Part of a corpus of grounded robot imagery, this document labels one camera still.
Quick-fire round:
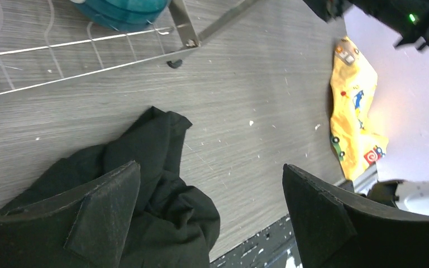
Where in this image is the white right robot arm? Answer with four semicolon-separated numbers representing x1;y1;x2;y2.
307;1;429;216

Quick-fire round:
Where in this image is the metal dish rack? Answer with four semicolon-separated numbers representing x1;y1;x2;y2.
0;1;256;102

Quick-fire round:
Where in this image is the yellow cartoon cloth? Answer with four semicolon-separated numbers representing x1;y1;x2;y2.
330;36;389;181

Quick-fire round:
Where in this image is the black cloth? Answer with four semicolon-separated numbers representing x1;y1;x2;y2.
0;107;221;267

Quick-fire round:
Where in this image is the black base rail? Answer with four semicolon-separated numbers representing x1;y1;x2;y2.
210;214;303;268

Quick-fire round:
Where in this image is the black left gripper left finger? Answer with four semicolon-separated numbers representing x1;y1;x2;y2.
0;161;140;267

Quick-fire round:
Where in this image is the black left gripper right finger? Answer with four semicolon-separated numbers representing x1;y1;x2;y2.
282;164;429;267

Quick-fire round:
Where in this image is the dark blue bowl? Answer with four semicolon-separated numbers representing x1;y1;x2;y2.
72;0;171;32

